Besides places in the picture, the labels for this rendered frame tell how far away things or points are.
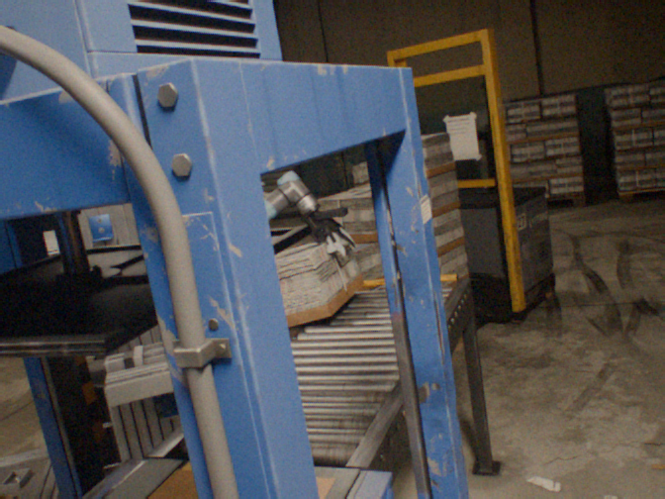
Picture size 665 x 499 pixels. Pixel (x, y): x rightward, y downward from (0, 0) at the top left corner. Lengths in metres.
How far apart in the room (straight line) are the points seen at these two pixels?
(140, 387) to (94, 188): 1.85
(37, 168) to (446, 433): 0.84
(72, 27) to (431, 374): 0.78
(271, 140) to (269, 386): 0.21
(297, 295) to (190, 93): 1.80
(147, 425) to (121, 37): 2.19
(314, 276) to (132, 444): 1.06
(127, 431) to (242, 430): 2.23
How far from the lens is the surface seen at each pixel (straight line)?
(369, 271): 3.33
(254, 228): 0.54
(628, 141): 8.00
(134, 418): 2.77
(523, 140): 8.06
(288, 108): 0.63
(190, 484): 1.47
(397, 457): 1.57
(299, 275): 2.23
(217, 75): 0.52
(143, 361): 2.47
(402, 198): 1.07
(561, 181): 8.09
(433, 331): 1.12
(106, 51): 0.71
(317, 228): 2.33
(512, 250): 4.24
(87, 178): 0.56
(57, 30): 0.72
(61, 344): 0.72
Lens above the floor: 1.49
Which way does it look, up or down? 11 degrees down
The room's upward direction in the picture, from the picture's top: 10 degrees counter-clockwise
